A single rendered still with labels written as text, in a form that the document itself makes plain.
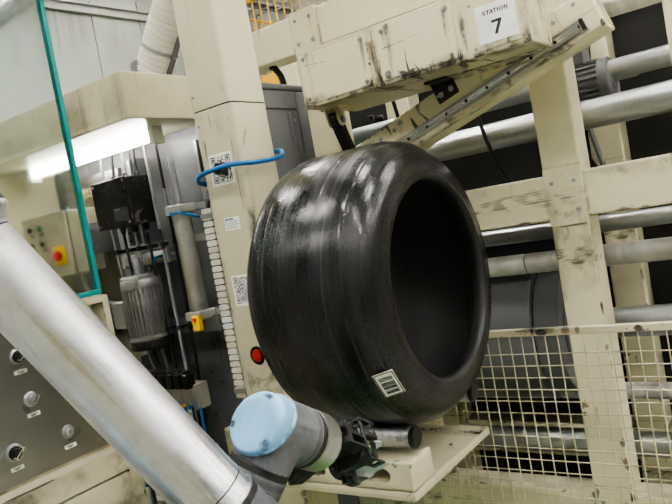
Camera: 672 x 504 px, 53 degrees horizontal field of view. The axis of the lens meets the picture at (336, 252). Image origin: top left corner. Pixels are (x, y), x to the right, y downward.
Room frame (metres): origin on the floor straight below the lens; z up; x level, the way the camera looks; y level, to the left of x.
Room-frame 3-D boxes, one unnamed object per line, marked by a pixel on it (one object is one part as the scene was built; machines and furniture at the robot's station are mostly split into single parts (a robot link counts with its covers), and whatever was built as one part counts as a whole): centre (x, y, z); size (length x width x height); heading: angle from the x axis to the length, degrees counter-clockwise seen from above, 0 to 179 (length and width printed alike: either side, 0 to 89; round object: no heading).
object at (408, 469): (1.42, 0.05, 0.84); 0.36 x 0.09 x 0.06; 54
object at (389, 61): (1.70, -0.30, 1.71); 0.61 x 0.25 x 0.15; 54
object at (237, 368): (1.69, 0.28, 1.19); 0.05 x 0.04 x 0.48; 144
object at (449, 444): (1.53, -0.03, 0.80); 0.37 x 0.36 x 0.02; 144
